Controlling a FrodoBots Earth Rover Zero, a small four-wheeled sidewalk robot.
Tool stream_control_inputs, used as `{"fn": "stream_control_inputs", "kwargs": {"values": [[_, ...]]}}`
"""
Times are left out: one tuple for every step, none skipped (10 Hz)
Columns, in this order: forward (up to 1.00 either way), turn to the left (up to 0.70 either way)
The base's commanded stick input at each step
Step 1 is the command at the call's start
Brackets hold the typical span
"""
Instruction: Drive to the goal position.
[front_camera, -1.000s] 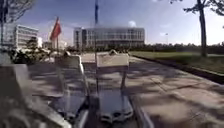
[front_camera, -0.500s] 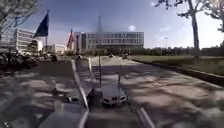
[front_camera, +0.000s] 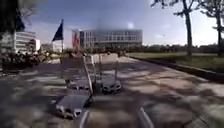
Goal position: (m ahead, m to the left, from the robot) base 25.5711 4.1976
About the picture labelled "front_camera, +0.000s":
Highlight row of trees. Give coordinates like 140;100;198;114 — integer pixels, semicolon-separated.
141;43;224;54

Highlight dark bushes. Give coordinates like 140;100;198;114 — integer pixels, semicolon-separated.
0;49;54;73

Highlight green grass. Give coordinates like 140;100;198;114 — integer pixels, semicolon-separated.
128;51;224;74

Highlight grey paved ground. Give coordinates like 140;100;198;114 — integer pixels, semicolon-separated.
0;54;224;128

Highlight robot's own part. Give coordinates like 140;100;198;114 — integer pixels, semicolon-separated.
138;106;155;128
78;109;91;128

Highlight grey stone kerb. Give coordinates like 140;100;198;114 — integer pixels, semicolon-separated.
128;55;224;84

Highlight bare-trunk tree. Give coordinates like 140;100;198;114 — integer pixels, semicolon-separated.
150;0;201;58
196;0;224;58

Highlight white building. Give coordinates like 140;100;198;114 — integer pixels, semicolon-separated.
0;30;42;54

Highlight wide grey building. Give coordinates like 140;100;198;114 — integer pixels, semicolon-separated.
71;28;144;51

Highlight blue flag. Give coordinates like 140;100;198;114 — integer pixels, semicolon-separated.
51;18;65;53

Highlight dark tree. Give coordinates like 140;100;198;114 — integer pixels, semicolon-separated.
0;0;38;34

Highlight red flag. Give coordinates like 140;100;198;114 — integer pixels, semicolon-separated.
72;30;81;53

